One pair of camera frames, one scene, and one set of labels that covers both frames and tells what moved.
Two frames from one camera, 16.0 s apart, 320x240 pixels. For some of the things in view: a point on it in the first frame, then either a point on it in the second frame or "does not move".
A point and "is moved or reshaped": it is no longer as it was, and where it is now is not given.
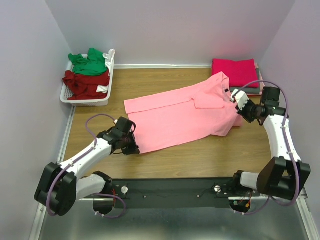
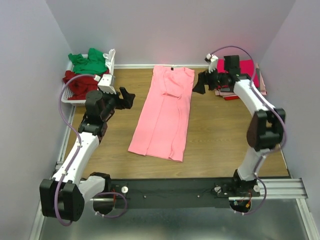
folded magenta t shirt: (242, 73) does not move
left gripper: (134, 149) → (128, 98)
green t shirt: (94, 64) does not move
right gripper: (242, 112) → (203, 78)
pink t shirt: (180, 115) is moved or reshaped
